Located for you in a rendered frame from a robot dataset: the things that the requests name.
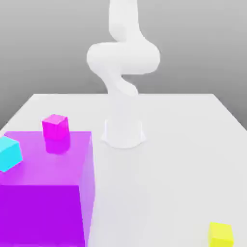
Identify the large purple box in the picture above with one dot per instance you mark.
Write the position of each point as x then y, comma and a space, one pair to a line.
38, 212

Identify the small yellow cube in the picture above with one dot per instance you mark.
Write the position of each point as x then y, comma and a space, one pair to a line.
220, 235

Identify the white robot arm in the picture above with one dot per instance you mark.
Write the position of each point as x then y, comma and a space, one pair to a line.
123, 57

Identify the small cyan cube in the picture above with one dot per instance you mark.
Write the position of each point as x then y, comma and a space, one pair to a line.
8, 153

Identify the small magenta cube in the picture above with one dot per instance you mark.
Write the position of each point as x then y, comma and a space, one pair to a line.
55, 127

